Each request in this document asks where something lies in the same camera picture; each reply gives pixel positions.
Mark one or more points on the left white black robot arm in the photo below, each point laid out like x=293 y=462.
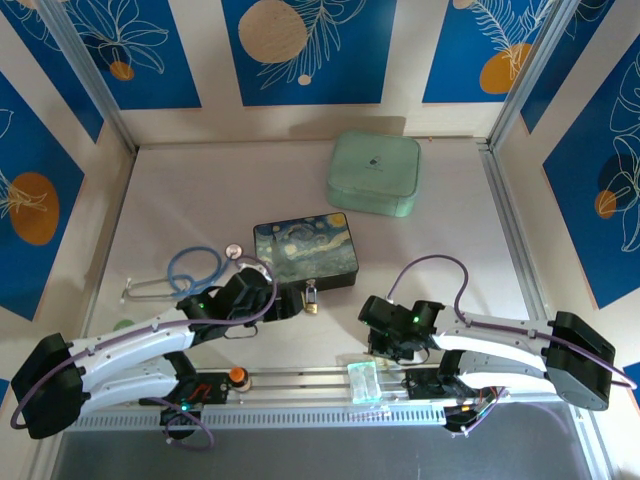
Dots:
x=125 y=345

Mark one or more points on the orange knob on white base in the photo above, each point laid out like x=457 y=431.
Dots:
x=236 y=374

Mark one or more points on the blue tube stethoscope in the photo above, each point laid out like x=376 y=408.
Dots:
x=232 y=251

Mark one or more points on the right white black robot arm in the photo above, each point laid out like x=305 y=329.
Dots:
x=500 y=335

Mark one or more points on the clear plastic block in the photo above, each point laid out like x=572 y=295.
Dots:
x=364 y=382

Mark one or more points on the brass padlock with long shackle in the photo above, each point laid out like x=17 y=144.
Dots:
x=311 y=306

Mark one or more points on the aluminium mounting rail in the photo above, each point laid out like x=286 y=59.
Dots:
x=300 y=380

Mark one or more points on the aluminium frame post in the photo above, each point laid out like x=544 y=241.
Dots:
x=92 y=75
x=527 y=75

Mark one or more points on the aluminium side rail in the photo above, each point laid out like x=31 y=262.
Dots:
x=505 y=210

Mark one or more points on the mint green square case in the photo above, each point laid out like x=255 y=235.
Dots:
x=372 y=170

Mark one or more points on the starry night painted box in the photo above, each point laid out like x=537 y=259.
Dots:
x=305 y=250

